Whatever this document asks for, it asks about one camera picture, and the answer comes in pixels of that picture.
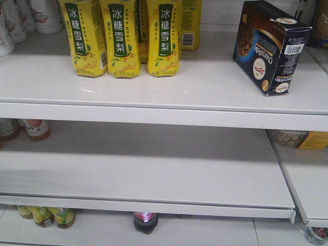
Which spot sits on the orange label bottle lower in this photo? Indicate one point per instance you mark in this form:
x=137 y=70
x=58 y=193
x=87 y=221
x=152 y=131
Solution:
x=37 y=129

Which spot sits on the yellow label tea bottle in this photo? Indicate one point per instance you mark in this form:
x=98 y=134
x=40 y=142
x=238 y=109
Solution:
x=42 y=217

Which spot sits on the yellow pear drink bottle rear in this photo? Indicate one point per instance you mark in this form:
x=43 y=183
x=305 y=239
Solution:
x=190 y=27

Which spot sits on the yellow snack box lower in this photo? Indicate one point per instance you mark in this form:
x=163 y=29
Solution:
x=315 y=141

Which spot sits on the white peach drink bottle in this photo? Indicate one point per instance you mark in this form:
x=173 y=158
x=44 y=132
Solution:
x=47 y=16

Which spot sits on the green label tea bottle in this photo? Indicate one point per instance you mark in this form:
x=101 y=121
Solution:
x=64 y=217

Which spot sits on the dark cola bottle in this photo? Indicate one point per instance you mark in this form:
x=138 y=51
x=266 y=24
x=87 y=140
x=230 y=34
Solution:
x=145 y=222

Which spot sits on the white store shelf unit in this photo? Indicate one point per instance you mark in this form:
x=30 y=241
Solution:
x=192 y=148

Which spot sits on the dark blue cookie box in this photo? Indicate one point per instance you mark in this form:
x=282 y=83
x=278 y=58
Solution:
x=268 y=46

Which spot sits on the brown bottle lower left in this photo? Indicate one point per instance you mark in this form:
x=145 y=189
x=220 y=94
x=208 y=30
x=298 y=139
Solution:
x=9 y=129

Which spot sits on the yellow pear drink bottle middle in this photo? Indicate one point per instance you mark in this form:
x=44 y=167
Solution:
x=121 y=38

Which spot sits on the white drink bottle far left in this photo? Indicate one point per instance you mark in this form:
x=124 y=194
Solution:
x=7 y=44

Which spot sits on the brown biscuit pack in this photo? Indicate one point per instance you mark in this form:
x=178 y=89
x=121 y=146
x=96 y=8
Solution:
x=318 y=36

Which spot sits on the yellow pear drink bottle right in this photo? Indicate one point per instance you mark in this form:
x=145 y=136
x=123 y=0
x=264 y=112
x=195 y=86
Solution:
x=164 y=34

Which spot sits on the clear cookie tub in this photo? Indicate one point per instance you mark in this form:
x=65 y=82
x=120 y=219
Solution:
x=288 y=138

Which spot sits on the clear jar bottom right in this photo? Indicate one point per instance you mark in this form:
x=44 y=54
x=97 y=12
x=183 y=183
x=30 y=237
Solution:
x=316 y=235

